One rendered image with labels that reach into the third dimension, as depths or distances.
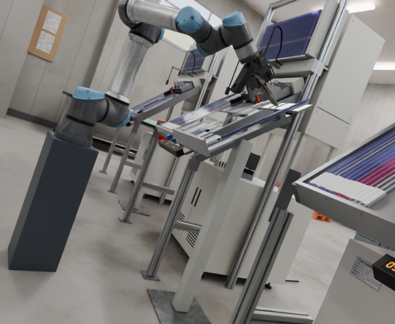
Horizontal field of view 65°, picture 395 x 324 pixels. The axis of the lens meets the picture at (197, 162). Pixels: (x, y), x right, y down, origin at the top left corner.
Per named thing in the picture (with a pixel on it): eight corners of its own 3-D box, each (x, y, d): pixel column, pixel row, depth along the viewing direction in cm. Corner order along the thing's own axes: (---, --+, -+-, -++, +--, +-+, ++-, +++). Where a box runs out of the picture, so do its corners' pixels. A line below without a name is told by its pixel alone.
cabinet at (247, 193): (194, 280, 173) (235, 177, 168) (160, 229, 236) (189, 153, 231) (280, 293, 201) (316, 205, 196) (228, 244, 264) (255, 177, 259)
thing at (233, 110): (255, 123, 168) (253, 114, 166) (205, 114, 227) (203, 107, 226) (302, 101, 177) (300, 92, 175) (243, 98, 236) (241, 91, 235)
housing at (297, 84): (297, 105, 176) (291, 81, 172) (250, 102, 220) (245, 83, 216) (307, 100, 179) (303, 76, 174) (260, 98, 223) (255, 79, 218)
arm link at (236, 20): (221, 18, 112) (243, 6, 107) (234, 46, 116) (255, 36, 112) (216, 23, 106) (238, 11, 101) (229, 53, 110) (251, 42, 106)
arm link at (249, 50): (241, 49, 107) (229, 51, 114) (246, 61, 108) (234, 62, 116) (257, 38, 108) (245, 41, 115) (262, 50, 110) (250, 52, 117)
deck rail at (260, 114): (196, 153, 156) (192, 141, 154) (194, 152, 158) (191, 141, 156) (304, 101, 175) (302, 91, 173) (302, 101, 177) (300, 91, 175)
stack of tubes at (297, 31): (302, 54, 172) (321, 8, 170) (252, 62, 218) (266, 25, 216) (318, 64, 178) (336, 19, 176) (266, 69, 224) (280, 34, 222)
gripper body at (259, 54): (277, 78, 115) (264, 47, 110) (259, 90, 113) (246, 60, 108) (264, 78, 122) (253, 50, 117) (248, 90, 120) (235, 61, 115)
